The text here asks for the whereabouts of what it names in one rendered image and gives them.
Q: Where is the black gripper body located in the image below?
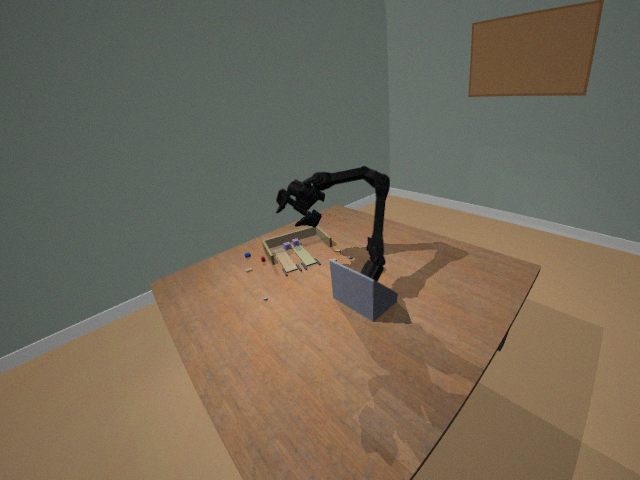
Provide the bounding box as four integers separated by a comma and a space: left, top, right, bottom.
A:
276, 189, 322, 228

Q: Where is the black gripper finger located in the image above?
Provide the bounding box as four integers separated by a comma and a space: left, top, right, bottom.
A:
295, 212, 315, 227
276, 193, 288, 213

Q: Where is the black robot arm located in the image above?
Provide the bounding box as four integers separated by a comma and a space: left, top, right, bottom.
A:
287, 166, 390, 282

